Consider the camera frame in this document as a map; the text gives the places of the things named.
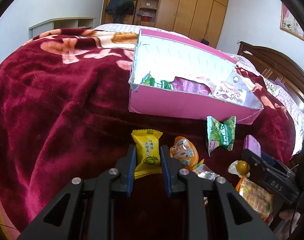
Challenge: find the orange rice cracker pack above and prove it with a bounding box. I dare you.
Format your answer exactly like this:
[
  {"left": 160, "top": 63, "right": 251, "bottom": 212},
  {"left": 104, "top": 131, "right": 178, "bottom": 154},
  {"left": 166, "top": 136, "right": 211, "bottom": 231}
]
[{"left": 236, "top": 176, "right": 273, "bottom": 221}]

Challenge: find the wooden headboard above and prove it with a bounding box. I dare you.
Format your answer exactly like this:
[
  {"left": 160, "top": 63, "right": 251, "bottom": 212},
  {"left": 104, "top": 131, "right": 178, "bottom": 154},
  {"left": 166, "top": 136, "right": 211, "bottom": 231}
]
[{"left": 238, "top": 41, "right": 304, "bottom": 113}]

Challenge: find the large green pea snack bag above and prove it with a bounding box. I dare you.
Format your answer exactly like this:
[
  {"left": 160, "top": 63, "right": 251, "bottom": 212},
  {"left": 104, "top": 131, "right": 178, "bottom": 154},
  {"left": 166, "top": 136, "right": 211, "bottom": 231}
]
[{"left": 141, "top": 73, "right": 174, "bottom": 90}]

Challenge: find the person's right hand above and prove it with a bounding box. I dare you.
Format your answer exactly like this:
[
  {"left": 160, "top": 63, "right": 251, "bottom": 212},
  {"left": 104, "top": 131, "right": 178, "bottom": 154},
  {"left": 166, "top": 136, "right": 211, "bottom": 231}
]
[{"left": 277, "top": 209, "right": 301, "bottom": 240}]

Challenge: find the small green pea snack packet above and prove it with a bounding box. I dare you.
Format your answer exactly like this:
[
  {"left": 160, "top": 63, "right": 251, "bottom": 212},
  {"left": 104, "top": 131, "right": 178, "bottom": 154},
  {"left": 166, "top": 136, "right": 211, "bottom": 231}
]
[{"left": 207, "top": 116, "right": 236, "bottom": 156}]

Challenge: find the framed wedding photo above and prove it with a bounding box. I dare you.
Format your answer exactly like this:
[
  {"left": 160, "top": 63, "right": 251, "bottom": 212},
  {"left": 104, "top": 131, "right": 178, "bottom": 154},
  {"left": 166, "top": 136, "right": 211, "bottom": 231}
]
[{"left": 280, "top": 3, "right": 304, "bottom": 41}]

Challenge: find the pink peach jelly pouch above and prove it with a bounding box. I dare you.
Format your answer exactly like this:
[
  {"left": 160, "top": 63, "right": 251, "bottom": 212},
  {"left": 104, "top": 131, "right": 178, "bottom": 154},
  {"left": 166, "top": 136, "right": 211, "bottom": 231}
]
[{"left": 171, "top": 77, "right": 211, "bottom": 95}]

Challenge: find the black bag by wardrobe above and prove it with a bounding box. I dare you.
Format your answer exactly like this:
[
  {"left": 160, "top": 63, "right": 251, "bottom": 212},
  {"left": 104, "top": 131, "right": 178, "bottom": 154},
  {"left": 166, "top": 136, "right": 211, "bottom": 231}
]
[{"left": 201, "top": 39, "right": 209, "bottom": 46}]

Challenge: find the burger gummy candy packet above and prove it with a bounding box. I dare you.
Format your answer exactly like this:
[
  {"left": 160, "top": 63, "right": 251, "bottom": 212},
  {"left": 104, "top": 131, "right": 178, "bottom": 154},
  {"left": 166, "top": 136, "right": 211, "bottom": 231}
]
[{"left": 192, "top": 159, "right": 219, "bottom": 181}]

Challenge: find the dark hanging coat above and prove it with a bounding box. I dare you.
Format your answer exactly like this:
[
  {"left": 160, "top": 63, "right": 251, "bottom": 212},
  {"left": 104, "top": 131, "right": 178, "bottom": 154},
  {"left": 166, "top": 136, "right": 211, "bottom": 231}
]
[{"left": 105, "top": 0, "right": 135, "bottom": 23}]

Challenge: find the orange jelly cup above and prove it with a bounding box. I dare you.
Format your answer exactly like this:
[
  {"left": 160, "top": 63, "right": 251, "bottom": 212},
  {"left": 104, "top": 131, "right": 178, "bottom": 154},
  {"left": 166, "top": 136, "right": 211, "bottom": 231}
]
[{"left": 169, "top": 136, "right": 199, "bottom": 171}]

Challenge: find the pink cardboard box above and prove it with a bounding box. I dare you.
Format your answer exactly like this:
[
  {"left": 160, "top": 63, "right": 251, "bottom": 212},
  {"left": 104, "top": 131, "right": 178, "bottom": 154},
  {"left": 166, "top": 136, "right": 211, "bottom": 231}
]
[{"left": 129, "top": 29, "right": 263, "bottom": 125}]

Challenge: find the wooden wardrobe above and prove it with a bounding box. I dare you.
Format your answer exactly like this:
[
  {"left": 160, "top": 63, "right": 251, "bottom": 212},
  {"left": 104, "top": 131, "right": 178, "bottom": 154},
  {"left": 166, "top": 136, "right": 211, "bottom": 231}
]
[{"left": 103, "top": 0, "right": 229, "bottom": 48}]

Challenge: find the yellow pastry packet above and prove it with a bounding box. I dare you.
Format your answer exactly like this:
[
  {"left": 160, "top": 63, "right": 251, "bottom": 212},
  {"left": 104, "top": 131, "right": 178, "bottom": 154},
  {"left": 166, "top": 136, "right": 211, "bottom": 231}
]
[{"left": 131, "top": 129, "right": 163, "bottom": 179}]

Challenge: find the red floral fleece blanket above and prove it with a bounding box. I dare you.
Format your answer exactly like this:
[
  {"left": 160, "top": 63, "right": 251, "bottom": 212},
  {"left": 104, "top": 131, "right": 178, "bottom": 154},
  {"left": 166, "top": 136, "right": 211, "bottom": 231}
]
[{"left": 0, "top": 29, "right": 295, "bottom": 231}]

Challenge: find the purple snack tin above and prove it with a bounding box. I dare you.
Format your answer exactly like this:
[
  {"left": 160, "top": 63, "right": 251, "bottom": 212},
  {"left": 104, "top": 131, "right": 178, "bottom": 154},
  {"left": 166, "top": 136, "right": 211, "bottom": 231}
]
[{"left": 243, "top": 134, "right": 261, "bottom": 157}]

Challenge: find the white low shelf unit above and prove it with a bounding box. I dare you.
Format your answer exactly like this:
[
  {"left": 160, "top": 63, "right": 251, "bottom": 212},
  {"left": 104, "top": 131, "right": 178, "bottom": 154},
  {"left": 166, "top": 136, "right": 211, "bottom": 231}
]
[{"left": 29, "top": 17, "right": 95, "bottom": 38}]

